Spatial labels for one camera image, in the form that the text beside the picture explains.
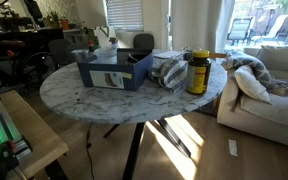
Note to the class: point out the blue grey cardboard box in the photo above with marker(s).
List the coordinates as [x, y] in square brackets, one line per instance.
[129, 73]

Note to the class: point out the striped blue white cloth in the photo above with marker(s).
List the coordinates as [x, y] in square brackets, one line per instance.
[171, 74]

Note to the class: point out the grey chair behind table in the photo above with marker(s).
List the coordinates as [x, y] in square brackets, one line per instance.
[143, 41]

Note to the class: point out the amber yellow-lid vitamin bottle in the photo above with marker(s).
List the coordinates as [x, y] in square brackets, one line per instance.
[198, 72]

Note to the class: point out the window blinds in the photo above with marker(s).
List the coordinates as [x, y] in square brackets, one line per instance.
[125, 14]

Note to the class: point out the round marble table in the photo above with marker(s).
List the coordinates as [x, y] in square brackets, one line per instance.
[64, 93]

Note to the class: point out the white curtain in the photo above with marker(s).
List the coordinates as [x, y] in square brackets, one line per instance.
[201, 24]

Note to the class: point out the grey office chair left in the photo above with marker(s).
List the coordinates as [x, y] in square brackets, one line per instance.
[61, 49]

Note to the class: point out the grey patterned pillow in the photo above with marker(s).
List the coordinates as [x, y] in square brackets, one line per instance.
[235, 59]

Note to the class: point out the white cushion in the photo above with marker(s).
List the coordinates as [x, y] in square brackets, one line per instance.
[250, 85]

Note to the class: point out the white paper on floor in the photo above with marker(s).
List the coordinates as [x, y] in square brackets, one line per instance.
[232, 147]

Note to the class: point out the patio lounge chair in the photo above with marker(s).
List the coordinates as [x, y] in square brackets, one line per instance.
[240, 30]

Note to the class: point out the wooden bench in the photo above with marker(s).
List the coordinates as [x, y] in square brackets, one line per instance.
[46, 145]

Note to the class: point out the beige sofa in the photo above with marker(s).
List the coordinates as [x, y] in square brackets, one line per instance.
[239, 111]

